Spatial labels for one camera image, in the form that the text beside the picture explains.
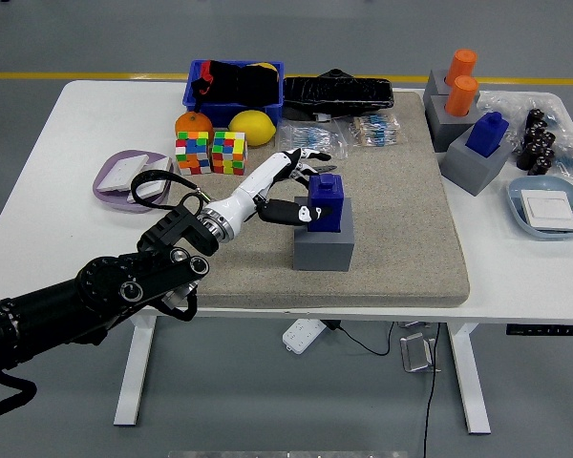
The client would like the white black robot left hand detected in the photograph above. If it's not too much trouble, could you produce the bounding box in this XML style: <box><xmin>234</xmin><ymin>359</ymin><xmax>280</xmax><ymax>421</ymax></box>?
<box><xmin>208</xmin><ymin>147</ymin><xmax>334</xmax><ymax>231</ymax></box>

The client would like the black cloth with red trim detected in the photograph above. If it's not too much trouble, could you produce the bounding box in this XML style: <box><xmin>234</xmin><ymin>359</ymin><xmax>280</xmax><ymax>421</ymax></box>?
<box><xmin>190</xmin><ymin>59</ymin><xmax>281</xmax><ymax>107</ymax></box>

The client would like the bag of beige resistors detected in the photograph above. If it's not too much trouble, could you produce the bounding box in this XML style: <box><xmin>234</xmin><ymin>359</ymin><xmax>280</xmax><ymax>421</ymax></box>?
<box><xmin>336</xmin><ymin>114</ymin><xmax>405</xmax><ymax>149</ymax></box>

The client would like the white power strip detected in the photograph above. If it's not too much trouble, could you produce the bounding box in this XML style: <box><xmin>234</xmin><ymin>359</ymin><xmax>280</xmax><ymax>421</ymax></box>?
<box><xmin>281</xmin><ymin>318</ymin><xmax>327</xmax><ymax>355</ymax></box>

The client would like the bag of blue resistors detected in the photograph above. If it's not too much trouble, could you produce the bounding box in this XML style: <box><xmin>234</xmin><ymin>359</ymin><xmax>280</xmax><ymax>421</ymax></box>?
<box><xmin>274</xmin><ymin>118</ymin><xmax>350</xmax><ymax>159</ymax></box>

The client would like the clear plastic bag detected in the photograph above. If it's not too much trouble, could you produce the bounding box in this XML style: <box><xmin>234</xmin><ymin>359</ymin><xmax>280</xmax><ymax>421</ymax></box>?
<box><xmin>477</xmin><ymin>90</ymin><xmax>573</xmax><ymax>126</ymax></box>

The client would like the grey round-hole seal holder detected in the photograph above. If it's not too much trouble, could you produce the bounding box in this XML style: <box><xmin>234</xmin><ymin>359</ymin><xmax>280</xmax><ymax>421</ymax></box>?
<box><xmin>422</xmin><ymin>69</ymin><xmax>481</xmax><ymax>104</ymax></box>
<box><xmin>424</xmin><ymin>93</ymin><xmax>481</xmax><ymax>154</ymax></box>

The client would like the orange cylinder seal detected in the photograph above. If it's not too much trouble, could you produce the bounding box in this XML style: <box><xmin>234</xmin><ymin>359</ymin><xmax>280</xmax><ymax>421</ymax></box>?
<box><xmin>444</xmin><ymin>48</ymin><xmax>478</xmax><ymax>90</ymax></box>
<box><xmin>444</xmin><ymin>74</ymin><xmax>479</xmax><ymax>118</ymax></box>

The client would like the colourful puzzle cube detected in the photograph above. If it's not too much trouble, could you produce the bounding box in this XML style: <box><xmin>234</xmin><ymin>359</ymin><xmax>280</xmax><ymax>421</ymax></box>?
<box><xmin>174</xmin><ymin>131</ymin><xmax>212</xmax><ymax>177</ymax></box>
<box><xmin>210</xmin><ymin>131</ymin><xmax>247</xmax><ymax>177</ymax></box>

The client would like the black wrapped keyboard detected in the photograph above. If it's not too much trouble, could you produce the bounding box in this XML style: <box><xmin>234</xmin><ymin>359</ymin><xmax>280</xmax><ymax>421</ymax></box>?
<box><xmin>282</xmin><ymin>68</ymin><xmax>395</xmax><ymax>115</ymax></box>

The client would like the purple plate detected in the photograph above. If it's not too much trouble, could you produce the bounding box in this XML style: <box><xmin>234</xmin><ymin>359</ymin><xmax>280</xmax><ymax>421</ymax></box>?
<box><xmin>92</xmin><ymin>149</ymin><xmax>176</xmax><ymax>214</ymax></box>

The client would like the light blue plate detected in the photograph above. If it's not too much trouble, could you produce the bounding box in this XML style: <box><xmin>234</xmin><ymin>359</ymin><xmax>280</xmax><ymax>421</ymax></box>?
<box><xmin>505</xmin><ymin>176</ymin><xmax>573</xmax><ymax>241</ymax></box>

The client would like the black power cable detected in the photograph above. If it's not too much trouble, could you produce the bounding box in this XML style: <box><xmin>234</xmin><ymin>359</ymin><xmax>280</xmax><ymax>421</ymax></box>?
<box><xmin>325</xmin><ymin>319</ymin><xmax>443</xmax><ymax>458</ymax></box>

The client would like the blue square seal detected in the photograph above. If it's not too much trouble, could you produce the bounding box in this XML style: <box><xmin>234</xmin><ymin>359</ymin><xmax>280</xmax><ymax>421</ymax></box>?
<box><xmin>307</xmin><ymin>174</ymin><xmax>345</xmax><ymax>234</ymax></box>
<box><xmin>464</xmin><ymin>111</ymin><xmax>510</xmax><ymax>157</ymax></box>

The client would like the orange fruit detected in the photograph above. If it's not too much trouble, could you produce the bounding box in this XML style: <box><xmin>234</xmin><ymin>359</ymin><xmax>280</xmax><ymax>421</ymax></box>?
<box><xmin>174</xmin><ymin>111</ymin><xmax>215</xmax><ymax>142</ymax></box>

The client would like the black table control panel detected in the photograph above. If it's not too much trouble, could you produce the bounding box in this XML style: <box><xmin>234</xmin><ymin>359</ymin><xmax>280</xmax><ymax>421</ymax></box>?
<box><xmin>505</xmin><ymin>323</ymin><xmax>573</xmax><ymax>337</ymax></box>

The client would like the silver metal pedal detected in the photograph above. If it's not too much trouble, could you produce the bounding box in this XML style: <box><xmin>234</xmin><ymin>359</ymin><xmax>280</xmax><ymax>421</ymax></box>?
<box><xmin>398</xmin><ymin>332</ymin><xmax>443</xmax><ymax>374</ymax></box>

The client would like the white table leg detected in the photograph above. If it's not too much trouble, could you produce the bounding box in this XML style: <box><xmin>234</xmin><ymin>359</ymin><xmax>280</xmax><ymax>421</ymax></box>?
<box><xmin>447</xmin><ymin>323</ymin><xmax>492</xmax><ymax>435</ymax></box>
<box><xmin>113</xmin><ymin>314</ymin><xmax>157</xmax><ymax>427</ymax></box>

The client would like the grey square seal holder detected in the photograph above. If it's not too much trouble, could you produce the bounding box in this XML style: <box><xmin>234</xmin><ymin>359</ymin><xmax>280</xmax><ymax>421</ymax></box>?
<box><xmin>439</xmin><ymin>124</ymin><xmax>514</xmax><ymax>197</ymax></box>
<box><xmin>292</xmin><ymin>196</ymin><xmax>355</xmax><ymax>273</ymax></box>

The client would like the yellow lemon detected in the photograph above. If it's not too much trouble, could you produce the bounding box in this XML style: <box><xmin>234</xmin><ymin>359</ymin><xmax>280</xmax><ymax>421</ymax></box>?
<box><xmin>228</xmin><ymin>109</ymin><xmax>277</xmax><ymax>148</ymax></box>

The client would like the blue plastic bin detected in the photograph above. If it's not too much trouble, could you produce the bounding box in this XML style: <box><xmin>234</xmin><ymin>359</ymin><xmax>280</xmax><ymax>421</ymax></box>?
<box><xmin>181</xmin><ymin>59</ymin><xmax>286</xmax><ymax>123</ymax></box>

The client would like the white switch panel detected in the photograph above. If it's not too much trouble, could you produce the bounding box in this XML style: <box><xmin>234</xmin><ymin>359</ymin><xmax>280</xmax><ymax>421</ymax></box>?
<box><xmin>96</xmin><ymin>154</ymin><xmax>150</xmax><ymax>194</ymax></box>
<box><xmin>126</xmin><ymin>157</ymin><xmax>174</xmax><ymax>205</ymax></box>
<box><xmin>520</xmin><ymin>189</ymin><xmax>573</xmax><ymax>234</ymax></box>

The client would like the grey-brown mat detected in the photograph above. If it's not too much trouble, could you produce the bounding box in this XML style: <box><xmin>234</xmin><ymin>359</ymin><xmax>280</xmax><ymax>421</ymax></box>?
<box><xmin>152</xmin><ymin>91</ymin><xmax>472</xmax><ymax>309</ymax></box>

